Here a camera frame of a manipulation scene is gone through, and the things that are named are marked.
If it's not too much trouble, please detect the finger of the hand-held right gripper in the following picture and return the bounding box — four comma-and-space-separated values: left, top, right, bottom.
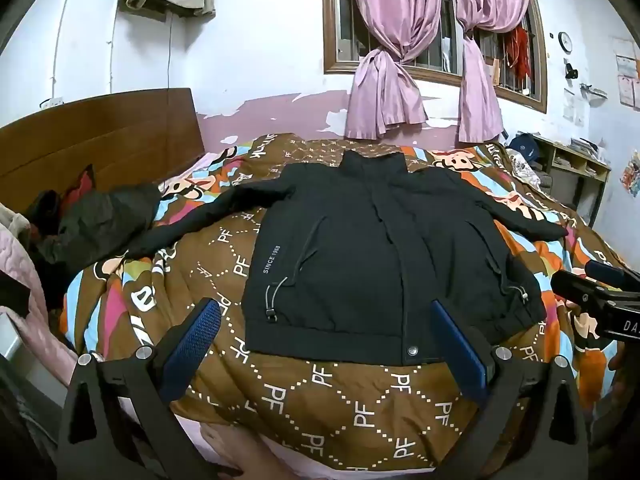
584, 259, 640, 288
550, 270, 613, 313

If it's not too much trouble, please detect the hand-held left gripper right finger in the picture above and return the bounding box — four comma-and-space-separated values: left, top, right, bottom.
430, 299, 593, 480

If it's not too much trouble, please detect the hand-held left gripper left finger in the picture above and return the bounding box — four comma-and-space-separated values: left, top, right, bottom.
52, 297, 223, 480

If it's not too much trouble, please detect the black jacket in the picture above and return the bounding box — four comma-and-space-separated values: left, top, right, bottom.
127, 150, 571, 367

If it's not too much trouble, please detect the pink clothes pile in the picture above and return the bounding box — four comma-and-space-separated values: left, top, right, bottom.
345, 0, 458, 140

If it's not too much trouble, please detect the wooden shelf unit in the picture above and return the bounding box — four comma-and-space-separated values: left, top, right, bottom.
530, 132, 612, 226

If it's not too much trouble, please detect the pink bed sheet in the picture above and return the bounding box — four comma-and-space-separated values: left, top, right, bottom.
185, 417, 361, 480

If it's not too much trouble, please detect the patterned pillow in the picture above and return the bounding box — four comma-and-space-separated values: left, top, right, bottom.
507, 152, 551, 191

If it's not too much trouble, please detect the brown printed blanket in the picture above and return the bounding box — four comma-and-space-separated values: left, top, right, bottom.
60, 132, 631, 471

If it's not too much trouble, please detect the dark blue cap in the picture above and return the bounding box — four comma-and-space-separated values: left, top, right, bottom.
506, 132, 541, 163

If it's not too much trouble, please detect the dark green garment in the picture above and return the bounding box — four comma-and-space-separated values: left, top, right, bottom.
37, 182, 161, 266

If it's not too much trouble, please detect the pink quilt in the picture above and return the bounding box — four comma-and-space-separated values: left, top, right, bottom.
0, 202, 81, 386

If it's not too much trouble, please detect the black and red garment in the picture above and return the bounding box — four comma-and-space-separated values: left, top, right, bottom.
25, 164, 97, 241

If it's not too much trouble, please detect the pink curtain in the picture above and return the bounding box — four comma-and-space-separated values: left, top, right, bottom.
447, 0, 533, 143

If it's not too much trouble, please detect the wooden headboard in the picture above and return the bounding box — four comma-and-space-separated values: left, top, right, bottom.
0, 87, 206, 211

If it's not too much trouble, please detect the red hanging cloth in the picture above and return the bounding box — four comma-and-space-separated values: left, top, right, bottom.
505, 25, 533, 81

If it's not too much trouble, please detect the colourful wall poster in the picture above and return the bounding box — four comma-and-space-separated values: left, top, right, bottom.
620, 150, 640, 191

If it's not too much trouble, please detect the white wall paper sheet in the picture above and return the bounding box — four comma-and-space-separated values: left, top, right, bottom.
562, 87, 586, 128

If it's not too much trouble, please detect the wall calendar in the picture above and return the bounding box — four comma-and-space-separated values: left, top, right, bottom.
612, 37, 640, 108

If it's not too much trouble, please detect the thin wall cable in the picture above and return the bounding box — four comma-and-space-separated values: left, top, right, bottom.
166, 10, 174, 90

